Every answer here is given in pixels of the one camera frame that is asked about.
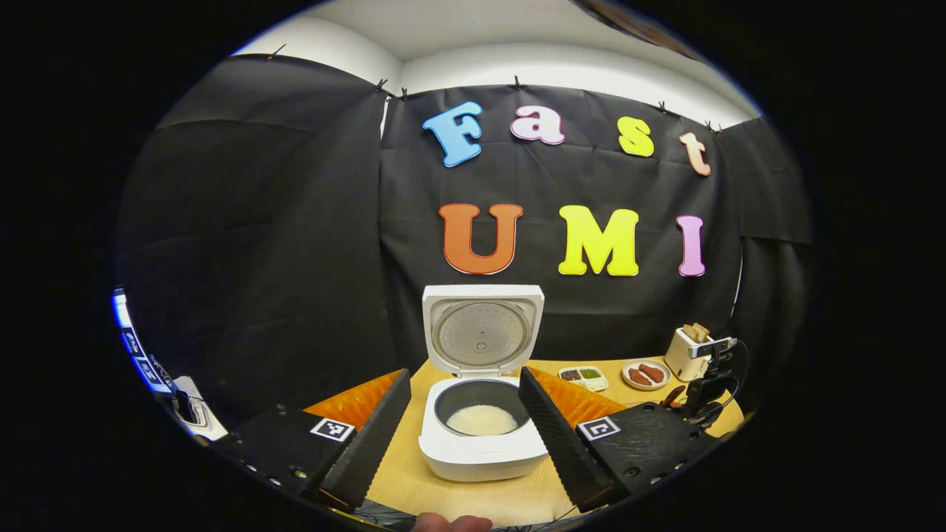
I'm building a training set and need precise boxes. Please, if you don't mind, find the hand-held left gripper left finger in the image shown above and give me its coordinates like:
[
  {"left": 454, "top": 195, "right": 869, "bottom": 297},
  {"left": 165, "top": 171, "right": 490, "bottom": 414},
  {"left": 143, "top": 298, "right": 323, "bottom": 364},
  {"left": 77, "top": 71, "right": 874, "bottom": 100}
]
[{"left": 214, "top": 368, "right": 412, "bottom": 513}]

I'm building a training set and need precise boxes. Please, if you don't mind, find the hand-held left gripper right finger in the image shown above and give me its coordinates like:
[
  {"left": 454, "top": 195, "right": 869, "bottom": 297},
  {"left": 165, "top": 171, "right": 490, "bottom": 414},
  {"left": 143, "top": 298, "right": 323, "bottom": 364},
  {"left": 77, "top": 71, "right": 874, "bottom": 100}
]
[{"left": 517, "top": 366, "right": 721, "bottom": 513}]

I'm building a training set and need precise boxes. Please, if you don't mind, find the white rice cooker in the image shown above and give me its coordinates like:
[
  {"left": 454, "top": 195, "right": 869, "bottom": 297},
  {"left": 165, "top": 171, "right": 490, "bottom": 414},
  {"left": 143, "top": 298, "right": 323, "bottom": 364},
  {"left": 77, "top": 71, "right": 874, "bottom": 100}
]
[{"left": 418, "top": 284, "right": 551, "bottom": 482}]

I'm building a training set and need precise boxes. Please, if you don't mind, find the white rice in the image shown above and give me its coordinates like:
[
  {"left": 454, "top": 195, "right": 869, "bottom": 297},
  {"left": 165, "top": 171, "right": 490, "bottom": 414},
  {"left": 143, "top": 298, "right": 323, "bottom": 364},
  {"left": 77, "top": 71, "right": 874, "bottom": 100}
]
[{"left": 446, "top": 404, "right": 519, "bottom": 437}]

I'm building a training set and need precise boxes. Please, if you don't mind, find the white toaster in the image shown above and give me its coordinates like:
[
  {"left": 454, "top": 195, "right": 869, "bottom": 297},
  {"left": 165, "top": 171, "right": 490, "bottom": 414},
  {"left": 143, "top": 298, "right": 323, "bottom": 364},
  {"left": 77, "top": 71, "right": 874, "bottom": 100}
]
[{"left": 664, "top": 323, "right": 715, "bottom": 382}]

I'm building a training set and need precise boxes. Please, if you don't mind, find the round white plate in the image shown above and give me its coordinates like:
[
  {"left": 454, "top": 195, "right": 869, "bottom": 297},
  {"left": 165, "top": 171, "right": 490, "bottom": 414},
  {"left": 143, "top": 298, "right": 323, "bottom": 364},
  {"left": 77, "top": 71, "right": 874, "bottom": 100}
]
[{"left": 622, "top": 359, "right": 672, "bottom": 391}]

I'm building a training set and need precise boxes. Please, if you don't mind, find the white divided condiment dish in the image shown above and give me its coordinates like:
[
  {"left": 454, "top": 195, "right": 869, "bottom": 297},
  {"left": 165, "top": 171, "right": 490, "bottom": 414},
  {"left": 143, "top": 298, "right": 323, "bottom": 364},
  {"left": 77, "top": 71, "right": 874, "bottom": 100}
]
[{"left": 558, "top": 366, "right": 609, "bottom": 392}]

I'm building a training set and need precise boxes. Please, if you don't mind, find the white small table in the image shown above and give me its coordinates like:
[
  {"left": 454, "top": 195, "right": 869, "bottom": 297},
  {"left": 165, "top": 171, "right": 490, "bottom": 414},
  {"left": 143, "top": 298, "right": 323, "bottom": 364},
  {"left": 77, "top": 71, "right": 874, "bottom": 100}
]
[{"left": 171, "top": 375, "right": 228, "bottom": 442}]

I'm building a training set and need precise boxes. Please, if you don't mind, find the black backdrop cloth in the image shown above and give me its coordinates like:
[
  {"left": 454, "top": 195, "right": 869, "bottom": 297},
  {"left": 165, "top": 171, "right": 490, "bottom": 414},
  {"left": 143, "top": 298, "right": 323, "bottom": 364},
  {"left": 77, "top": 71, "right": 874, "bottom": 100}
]
[{"left": 118, "top": 53, "right": 814, "bottom": 429}]

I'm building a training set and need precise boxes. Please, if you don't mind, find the computer monitor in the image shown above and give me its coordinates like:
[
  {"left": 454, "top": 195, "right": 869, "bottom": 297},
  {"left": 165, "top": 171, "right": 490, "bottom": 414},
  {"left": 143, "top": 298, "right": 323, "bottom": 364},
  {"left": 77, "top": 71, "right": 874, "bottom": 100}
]
[{"left": 111, "top": 287, "right": 172, "bottom": 394}]

